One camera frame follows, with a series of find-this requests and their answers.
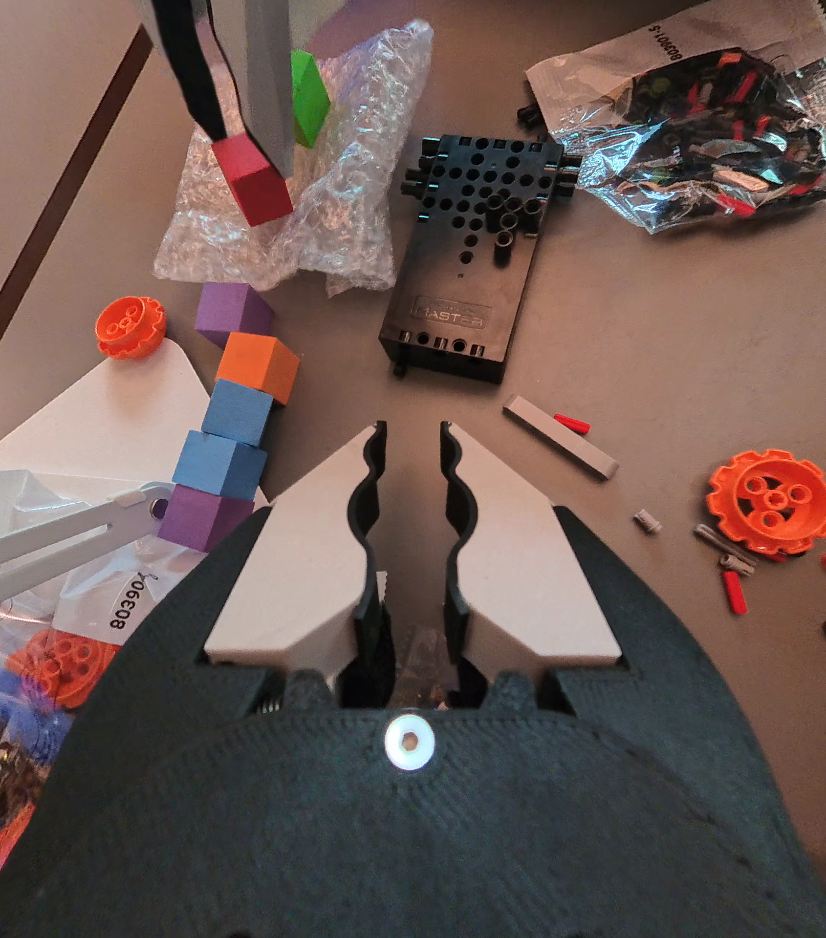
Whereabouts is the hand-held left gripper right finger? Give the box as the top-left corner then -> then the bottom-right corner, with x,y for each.
439,420 -> 624,708

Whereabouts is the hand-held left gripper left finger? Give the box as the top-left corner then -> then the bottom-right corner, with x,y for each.
204,420 -> 393,709

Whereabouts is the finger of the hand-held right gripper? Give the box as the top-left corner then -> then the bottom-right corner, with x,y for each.
133,0 -> 231,142
209,0 -> 297,178

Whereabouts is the green wooden cube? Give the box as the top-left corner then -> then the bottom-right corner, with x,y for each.
290,50 -> 331,148

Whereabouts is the purple wooden cube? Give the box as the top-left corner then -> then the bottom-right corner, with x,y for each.
195,282 -> 275,350
158,484 -> 256,554

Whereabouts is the red wooden cube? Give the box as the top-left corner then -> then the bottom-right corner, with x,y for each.
211,133 -> 294,227

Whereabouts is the blue wooden cube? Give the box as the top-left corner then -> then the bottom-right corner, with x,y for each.
173,430 -> 269,507
202,377 -> 276,448

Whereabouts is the orange wooden cube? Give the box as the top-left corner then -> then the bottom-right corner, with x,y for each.
217,331 -> 301,406

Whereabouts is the crumpled clear plastic bag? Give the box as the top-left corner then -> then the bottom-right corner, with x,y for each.
392,626 -> 458,710

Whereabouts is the clear bubble wrap sheet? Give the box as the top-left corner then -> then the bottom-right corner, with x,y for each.
152,18 -> 435,298

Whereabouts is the flat grey plastic beam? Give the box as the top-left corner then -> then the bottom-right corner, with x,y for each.
503,394 -> 619,482

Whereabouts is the clear bag of orange gears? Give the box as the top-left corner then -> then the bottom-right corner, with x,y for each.
0,469 -> 187,906

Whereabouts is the black perforated plastic block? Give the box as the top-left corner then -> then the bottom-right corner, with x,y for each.
378,133 -> 581,385

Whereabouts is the large orange plastic gear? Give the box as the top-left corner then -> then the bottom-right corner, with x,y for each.
706,448 -> 826,555

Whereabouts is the small orange plastic wheel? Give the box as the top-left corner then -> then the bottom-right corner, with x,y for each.
95,295 -> 167,360

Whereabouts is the grey desk with cable flap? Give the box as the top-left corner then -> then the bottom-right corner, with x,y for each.
0,0 -> 146,441

